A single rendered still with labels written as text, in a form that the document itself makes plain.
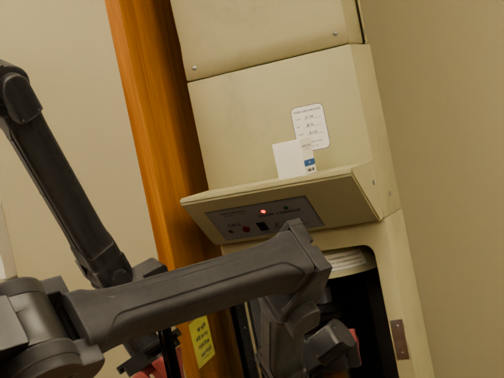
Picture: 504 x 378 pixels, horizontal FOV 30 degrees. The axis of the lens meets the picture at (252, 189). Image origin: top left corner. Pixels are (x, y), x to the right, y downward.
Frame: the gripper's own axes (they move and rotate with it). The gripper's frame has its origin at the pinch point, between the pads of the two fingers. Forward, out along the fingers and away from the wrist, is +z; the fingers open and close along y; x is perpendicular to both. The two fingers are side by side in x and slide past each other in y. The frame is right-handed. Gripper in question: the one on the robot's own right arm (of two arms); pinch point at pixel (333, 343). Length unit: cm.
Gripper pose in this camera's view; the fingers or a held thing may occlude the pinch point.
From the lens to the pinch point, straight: 178.4
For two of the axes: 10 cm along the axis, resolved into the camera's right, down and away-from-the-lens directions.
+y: -9.0, 1.8, 4.0
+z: 3.9, -0.6, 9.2
